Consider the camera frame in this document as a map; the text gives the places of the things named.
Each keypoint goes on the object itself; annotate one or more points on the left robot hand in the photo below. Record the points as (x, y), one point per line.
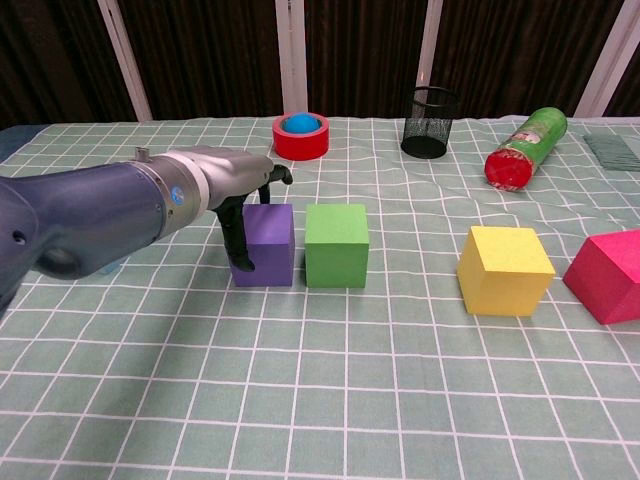
(235, 170)

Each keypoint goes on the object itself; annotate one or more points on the purple foam cube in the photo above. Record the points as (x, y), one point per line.
(270, 240)

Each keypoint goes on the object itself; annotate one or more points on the green foam cube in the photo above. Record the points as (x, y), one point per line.
(335, 245)

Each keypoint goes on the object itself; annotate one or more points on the yellow foam cube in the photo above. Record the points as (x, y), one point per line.
(500, 270)

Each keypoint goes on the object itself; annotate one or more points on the pink foam cube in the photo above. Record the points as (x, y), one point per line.
(610, 280)

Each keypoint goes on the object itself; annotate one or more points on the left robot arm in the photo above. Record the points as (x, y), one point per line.
(100, 210)

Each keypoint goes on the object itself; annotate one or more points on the red tape roll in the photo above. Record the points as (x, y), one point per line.
(300, 147)

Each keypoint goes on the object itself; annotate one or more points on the blue ball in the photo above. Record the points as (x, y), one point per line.
(301, 124)

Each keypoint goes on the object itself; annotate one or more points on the black mesh pen holder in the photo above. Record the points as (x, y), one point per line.
(425, 130)

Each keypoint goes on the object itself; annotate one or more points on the green checkered tablecloth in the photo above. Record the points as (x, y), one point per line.
(320, 400)

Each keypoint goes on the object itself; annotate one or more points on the green chips can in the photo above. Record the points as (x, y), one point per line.
(530, 145)

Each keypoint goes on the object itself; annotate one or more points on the white frame post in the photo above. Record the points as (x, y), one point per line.
(125, 60)
(291, 60)
(607, 60)
(430, 50)

